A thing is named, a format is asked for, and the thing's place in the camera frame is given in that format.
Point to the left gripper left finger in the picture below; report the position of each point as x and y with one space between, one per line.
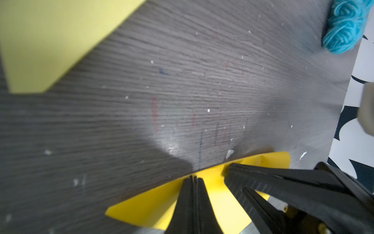
182 221

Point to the turquoise yarn ball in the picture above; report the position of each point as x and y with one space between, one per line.
346 24

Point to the dark yellow square paper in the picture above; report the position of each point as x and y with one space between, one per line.
154 208

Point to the light yellow square paper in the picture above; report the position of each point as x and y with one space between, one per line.
42 40

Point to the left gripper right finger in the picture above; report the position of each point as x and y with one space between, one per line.
205 221

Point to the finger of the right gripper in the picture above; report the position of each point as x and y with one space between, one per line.
290 201

